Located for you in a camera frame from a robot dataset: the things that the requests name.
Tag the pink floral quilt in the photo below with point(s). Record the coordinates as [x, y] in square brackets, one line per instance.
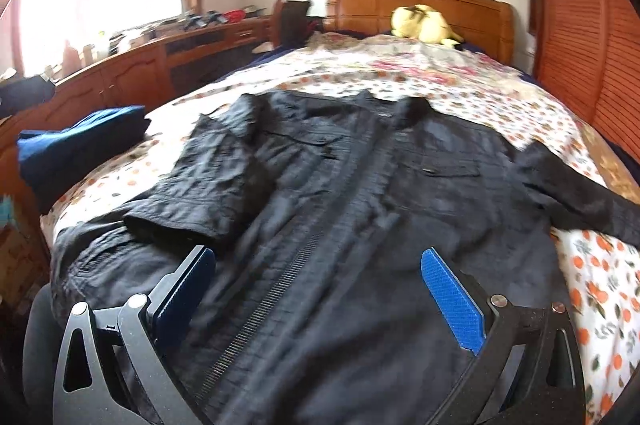
[400, 67]

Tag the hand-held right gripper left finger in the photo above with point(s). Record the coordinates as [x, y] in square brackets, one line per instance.
[185, 287]

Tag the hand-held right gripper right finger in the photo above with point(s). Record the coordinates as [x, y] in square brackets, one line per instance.
[450, 295]

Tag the yellow plush toy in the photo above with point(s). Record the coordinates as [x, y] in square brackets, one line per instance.
[430, 22]

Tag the red basket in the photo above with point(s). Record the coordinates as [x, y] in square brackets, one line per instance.
[234, 15]

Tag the black bag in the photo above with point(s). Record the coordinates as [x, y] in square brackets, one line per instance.
[25, 95]

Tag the wooden chair with dark cloth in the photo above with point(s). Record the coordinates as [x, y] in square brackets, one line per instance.
[292, 22]

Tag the wooden louvered wardrobe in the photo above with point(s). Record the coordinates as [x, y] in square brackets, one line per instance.
[575, 5]

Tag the black jacket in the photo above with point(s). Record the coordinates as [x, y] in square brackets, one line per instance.
[350, 205]

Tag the wooden headboard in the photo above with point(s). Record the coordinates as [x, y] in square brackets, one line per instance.
[365, 5]

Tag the orange print bed sheet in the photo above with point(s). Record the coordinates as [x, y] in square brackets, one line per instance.
[500, 115]

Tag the long wooden desk cabinet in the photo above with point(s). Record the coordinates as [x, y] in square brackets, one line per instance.
[130, 75]

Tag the folded blue cloth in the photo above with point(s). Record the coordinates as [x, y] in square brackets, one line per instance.
[75, 145]

